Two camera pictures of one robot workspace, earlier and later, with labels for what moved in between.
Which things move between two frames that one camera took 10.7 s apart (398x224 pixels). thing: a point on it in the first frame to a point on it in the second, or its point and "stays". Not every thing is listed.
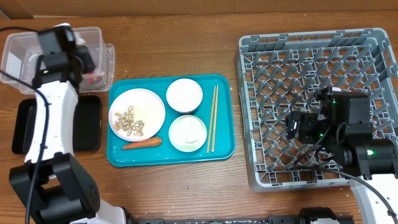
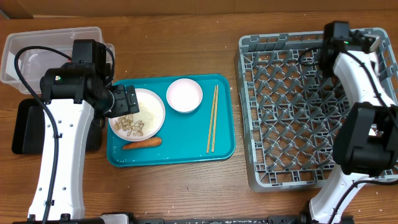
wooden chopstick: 211,121 stays
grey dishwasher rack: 280,74 stays
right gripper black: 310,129 to 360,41
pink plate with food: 137,115 stays
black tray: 86,126 stays
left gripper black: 84,52 to 124,95
